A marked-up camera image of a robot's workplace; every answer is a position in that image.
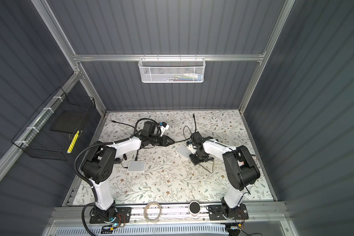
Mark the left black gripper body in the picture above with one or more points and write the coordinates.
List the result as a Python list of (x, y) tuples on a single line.
[(158, 140)]

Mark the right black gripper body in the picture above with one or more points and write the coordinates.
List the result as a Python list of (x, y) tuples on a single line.
[(196, 158)]

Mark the white network switch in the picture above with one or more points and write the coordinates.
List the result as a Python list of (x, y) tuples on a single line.
[(183, 151), (136, 166)]

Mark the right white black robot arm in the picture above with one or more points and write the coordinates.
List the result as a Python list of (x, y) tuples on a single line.
[(241, 171)]

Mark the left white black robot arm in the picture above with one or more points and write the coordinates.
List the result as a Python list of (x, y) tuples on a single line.
[(94, 164)]

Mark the clear tape roll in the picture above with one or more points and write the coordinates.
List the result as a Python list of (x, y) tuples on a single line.
[(152, 212)]

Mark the yellow green marker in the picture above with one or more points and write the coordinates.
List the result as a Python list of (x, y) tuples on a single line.
[(73, 142)]

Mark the black foam pad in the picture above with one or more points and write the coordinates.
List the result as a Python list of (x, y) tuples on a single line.
[(70, 122)]

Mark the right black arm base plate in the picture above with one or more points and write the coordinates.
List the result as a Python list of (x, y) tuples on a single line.
[(219, 212)]

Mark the white wire mesh basket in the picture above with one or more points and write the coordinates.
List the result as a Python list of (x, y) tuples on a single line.
[(177, 71)]

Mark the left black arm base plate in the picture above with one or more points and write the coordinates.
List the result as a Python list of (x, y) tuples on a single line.
[(114, 215)]

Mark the black wire basket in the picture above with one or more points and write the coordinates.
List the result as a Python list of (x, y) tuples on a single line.
[(54, 132)]

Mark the aluminium front rail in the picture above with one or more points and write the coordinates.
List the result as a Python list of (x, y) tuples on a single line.
[(175, 213)]

